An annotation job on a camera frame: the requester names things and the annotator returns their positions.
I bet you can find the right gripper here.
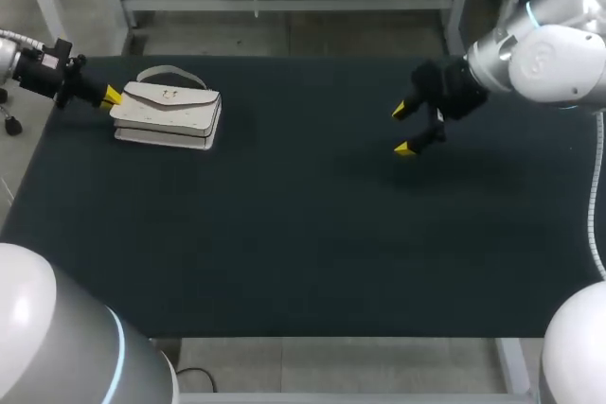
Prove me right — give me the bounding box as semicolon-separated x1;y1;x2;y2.
391;57;490;157

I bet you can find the black floor cable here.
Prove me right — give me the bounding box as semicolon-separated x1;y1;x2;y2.
175;367;215;396

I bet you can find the black office chair base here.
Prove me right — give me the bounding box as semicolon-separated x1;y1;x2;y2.
0;86;24;136

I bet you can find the white cable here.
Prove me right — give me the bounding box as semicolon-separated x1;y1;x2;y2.
585;112;606;283
0;27;46;53

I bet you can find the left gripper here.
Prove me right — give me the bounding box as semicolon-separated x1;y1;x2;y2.
12;38;125;111

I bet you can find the pale grey flap handbag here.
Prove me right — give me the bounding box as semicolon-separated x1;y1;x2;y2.
108;66;223;152

